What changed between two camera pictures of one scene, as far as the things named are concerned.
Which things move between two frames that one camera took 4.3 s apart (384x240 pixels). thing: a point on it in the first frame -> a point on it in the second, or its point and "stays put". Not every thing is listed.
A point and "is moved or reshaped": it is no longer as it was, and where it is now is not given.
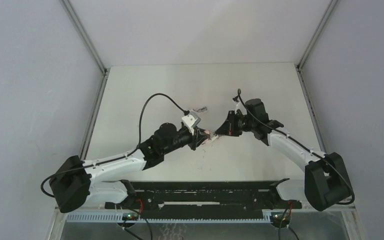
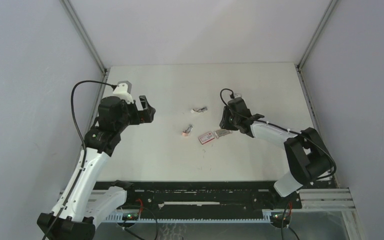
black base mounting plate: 204,197 stays put
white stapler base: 201,110 stays put
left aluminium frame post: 84,35 stays put
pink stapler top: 206,143 is moved or reshaped
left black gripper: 195,140 -> 145,116
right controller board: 280,217 stays put
